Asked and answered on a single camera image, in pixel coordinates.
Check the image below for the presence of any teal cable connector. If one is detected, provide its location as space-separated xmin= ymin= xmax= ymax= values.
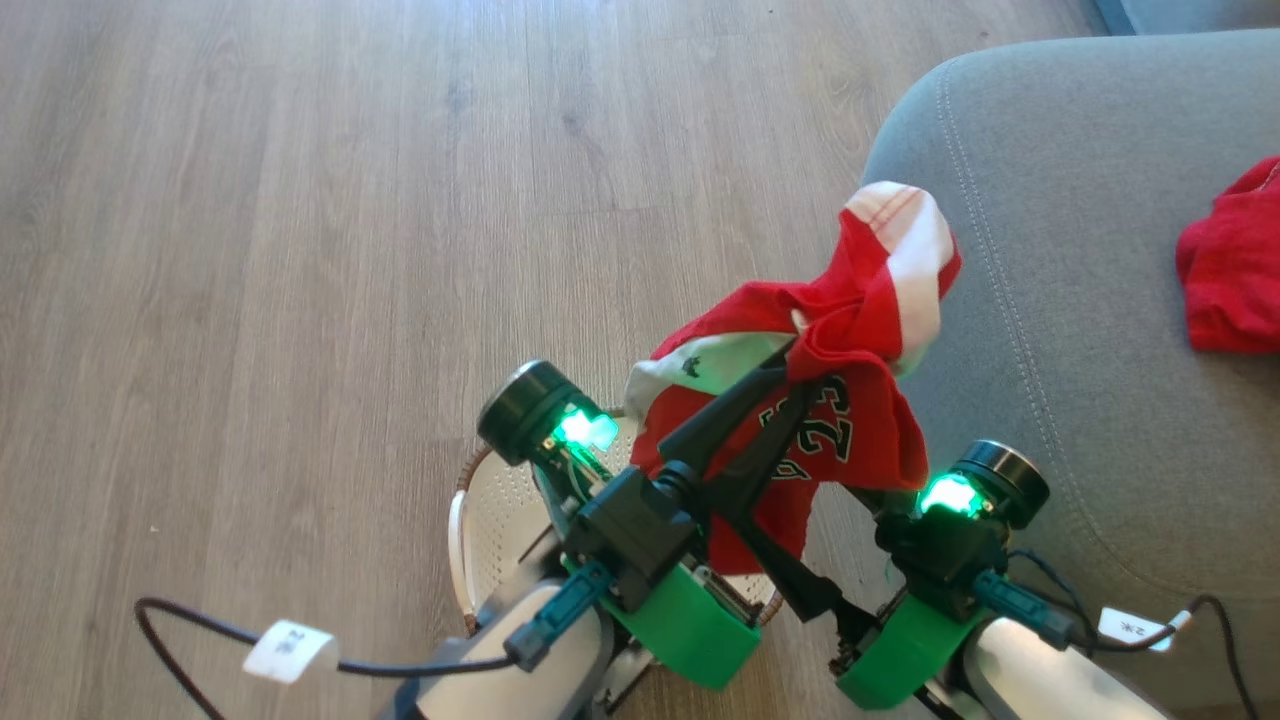
xmin=971 ymin=569 xmax=1083 ymax=652
xmin=502 ymin=561 xmax=614 ymax=674

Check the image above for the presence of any white perforated laundry basket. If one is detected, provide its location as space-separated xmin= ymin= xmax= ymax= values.
xmin=446 ymin=404 xmax=787 ymax=642

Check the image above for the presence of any grey fabric sofa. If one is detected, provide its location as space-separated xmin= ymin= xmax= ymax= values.
xmin=859 ymin=29 xmax=1280 ymax=717

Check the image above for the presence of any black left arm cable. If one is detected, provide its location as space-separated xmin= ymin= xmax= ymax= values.
xmin=134 ymin=597 xmax=523 ymax=720

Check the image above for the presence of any white cable label tag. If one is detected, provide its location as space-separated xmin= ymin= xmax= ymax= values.
xmin=242 ymin=619 xmax=340 ymax=685
xmin=1097 ymin=606 xmax=1183 ymax=654

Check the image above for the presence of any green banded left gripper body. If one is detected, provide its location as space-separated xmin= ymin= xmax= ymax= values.
xmin=598 ymin=562 xmax=763 ymax=692

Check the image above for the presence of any teal left cable connector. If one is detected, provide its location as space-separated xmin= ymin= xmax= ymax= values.
xmin=502 ymin=561 xmax=614 ymax=674

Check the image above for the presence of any white left cable label tag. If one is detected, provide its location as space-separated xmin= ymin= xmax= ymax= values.
xmin=242 ymin=619 xmax=340 ymax=685

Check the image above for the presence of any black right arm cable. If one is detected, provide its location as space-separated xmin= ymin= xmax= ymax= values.
xmin=1008 ymin=547 xmax=1263 ymax=720

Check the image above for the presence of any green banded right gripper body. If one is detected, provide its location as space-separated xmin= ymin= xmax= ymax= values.
xmin=828 ymin=593 xmax=989 ymax=712

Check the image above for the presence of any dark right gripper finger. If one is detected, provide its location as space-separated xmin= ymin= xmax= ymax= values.
xmin=736 ymin=515 xmax=847 ymax=623
xmin=846 ymin=484 xmax=919 ymax=523

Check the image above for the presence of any plain red garment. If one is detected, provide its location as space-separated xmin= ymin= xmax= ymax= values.
xmin=1174 ymin=155 xmax=1280 ymax=355

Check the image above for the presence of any blue grey upholstered furniture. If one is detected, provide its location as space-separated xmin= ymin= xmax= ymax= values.
xmin=1093 ymin=0 xmax=1280 ymax=37

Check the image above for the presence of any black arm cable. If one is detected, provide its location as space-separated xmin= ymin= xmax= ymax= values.
xmin=1008 ymin=547 xmax=1263 ymax=720
xmin=134 ymin=597 xmax=523 ymax=720

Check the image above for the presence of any teal right cable connector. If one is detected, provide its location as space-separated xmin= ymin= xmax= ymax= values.
xmin=971 ymin=569 xmax=1083 ymax=652

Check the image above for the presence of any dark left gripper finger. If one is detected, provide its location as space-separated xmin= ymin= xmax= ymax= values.
xmin=700 ymin=383 xmax=819 ymax=521
xmin=650 ymin=343 xmax=799 ymax=493

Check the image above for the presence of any red white 23 jersey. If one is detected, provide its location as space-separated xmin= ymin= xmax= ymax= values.
xmin=624 ymin=181 xmax=964 ymax=577

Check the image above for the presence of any white right cable label tag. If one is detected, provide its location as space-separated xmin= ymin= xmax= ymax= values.
xmin=1097 ymin=606 xmax=1183 ymax=654

